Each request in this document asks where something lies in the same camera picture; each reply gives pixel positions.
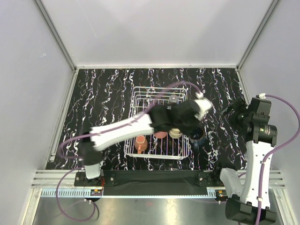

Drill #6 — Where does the cream brown paper cup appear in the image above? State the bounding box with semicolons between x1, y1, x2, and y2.
168;128;182;139

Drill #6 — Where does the clear glass cup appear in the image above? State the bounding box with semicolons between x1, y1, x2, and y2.
168;94;179;105

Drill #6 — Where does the dark blue glass cup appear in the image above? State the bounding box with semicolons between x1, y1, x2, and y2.
189;127;205;146

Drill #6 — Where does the pink plastic cup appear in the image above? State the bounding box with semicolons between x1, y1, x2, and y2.
154;131;168;139

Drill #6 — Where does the orange ceramic mug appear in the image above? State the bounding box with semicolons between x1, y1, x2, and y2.
135;135;148;154

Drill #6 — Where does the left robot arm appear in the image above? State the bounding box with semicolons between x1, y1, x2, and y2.
82;100;204;186

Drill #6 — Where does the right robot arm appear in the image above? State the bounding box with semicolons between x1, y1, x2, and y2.
212;97;278;225

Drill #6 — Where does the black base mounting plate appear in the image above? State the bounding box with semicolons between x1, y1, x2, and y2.
74;170;224;196

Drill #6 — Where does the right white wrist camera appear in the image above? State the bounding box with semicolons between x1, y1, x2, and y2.
256;93;266;99

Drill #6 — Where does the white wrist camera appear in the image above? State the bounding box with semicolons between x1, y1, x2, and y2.
194;92;213;121
256;93;266;99

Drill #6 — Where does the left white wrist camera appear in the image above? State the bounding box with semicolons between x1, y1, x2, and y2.
194;92;213;121

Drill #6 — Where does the white wire dish rack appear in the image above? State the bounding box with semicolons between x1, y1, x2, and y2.
124;86;190;160

